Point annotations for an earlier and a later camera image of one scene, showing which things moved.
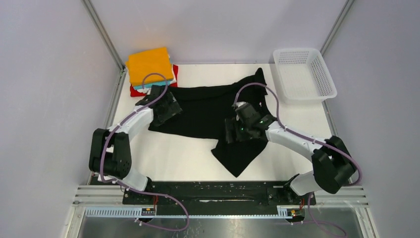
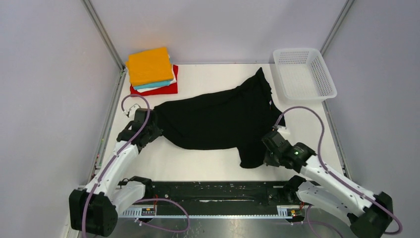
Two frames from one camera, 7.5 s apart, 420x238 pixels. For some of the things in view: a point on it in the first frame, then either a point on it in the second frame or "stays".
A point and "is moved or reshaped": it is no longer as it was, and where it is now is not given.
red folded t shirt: x=134 y=92 stays
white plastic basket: x=302 y=75 stays
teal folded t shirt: x=148 y=86 stays
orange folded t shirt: x=143 y=64 stays
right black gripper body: x=242 y=129 → x=272 y=158
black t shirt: x=205 y=110 is moved or reshaped
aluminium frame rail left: x=106 y=35 stays
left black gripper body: x=168 y=110 → x=154 y=131
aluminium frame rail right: x=347 y=6 stays
